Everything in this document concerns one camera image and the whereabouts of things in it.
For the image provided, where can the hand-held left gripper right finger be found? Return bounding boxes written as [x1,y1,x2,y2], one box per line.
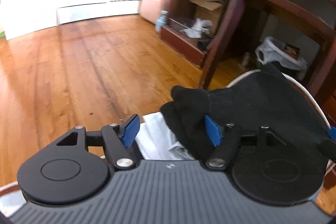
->
[204,115,288,169]

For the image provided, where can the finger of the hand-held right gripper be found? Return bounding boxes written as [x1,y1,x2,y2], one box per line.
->
[318,126,336,164]

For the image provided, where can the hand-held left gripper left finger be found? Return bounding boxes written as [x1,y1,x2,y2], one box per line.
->
[56,114,141,170]

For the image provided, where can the black sweater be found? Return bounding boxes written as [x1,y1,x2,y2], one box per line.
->
[160,63,334,161]

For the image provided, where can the light blue folded garment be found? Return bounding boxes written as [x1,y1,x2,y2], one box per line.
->
[135,112,195,161]

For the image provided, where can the dark wooden shelf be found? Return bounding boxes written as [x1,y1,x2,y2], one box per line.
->
[160,0,239,68]

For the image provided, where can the white crumpled cloth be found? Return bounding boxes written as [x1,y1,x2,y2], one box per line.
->
[182,18,214,39]

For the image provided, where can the light blue pump bottle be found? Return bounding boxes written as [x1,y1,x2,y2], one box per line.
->
[155,10,168,33]

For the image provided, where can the dark red wooden chair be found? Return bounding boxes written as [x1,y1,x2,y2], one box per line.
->
[198,0,336,111]

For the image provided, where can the cardboard box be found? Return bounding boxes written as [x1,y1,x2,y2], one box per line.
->
[188,0,229,33]

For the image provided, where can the pink box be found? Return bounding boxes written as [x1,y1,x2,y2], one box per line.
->
[139,0,172,25]

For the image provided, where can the checked rug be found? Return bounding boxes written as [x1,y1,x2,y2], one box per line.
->
[0,69,332,218]

